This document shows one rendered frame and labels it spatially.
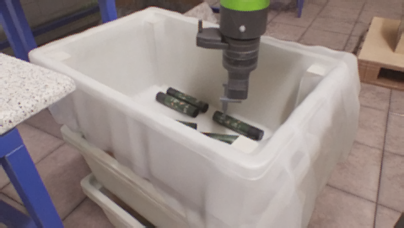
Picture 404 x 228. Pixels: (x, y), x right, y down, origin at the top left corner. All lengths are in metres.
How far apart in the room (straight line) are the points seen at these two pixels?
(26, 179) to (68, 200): 0.82
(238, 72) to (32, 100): 0.37
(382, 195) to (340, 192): 0.16
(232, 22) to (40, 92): 0.34
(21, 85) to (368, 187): 1.27
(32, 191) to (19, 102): 0.15
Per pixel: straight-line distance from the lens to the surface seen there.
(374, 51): 2.20
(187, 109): 0.88
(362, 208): 1.36
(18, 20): 1.60
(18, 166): 0.52
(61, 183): 1.43
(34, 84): 0.53
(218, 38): 0.61
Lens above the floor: 0.99
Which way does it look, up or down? 37 degrees down
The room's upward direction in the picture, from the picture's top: straight up
